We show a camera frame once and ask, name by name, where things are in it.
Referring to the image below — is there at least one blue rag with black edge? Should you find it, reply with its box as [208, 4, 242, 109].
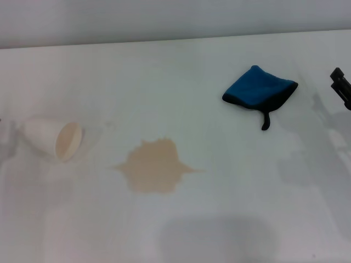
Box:
[221, 65, 299, 131]

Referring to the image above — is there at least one white paper cup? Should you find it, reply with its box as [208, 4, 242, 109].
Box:
[23, 116, 83, 163]

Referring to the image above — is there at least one brown liquid stain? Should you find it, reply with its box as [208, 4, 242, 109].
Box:
[106, 136, 207, 194]

